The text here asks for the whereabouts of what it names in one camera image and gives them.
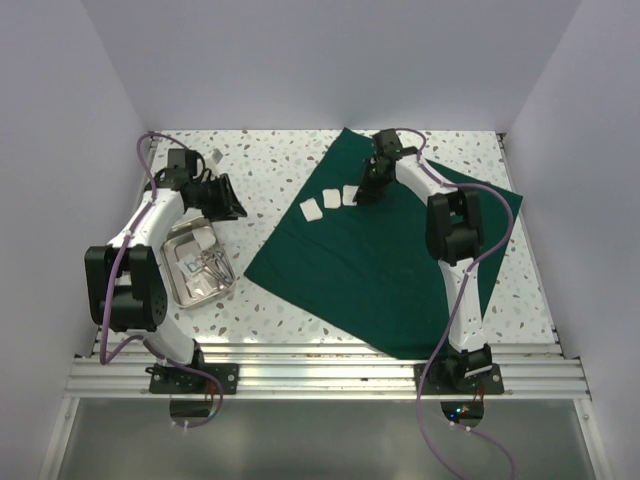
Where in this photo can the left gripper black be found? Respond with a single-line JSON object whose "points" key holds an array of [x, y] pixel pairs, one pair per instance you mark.
{"points": [[228, 207]]}

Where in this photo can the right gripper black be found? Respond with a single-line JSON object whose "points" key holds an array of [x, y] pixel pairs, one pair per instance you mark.
{"points": [[366, 193]]}

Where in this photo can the white gauze pad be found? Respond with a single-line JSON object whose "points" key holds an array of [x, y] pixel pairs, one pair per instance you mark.
{"points": [[332, 198], [311, 210], [349, 193], [202, 238], [213, 239]]}

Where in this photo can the steel scissors medium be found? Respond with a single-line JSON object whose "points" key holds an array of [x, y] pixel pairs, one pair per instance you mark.
{"points": [[223, 268]]}

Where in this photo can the steel forceps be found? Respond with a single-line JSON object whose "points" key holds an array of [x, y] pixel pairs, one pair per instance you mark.
{"points": [[215, 262]]}

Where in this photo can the white sterile packet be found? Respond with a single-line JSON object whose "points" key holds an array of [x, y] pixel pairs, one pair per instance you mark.
{"points": [[191, 265]]}

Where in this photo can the stainless steel instrument tray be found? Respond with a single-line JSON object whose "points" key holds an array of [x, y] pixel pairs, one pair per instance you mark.
{"points": [[180, 242]]}

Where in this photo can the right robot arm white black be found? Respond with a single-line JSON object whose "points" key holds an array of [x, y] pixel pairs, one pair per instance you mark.
{"points": [[454, 237]]}

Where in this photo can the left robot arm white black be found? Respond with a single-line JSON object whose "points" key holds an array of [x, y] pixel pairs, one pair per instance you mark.
{"points": [[127, 295]]}

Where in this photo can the green surgical drape cloth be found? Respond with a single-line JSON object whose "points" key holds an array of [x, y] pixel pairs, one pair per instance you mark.
{"points": [[365, 269]]}

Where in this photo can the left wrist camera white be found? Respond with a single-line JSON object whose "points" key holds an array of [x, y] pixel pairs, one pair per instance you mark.
{"points": [[215, 157]]}

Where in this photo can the aluminium rail frame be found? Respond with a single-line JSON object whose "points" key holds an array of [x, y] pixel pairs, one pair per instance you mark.
{"points": [[331, 371]]}

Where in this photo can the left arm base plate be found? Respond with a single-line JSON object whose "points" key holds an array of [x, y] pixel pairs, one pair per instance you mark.
{"points": [[174, 381]]}

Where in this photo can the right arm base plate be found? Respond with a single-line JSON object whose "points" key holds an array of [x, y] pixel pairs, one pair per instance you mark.
{"points": [[442, 381]]}

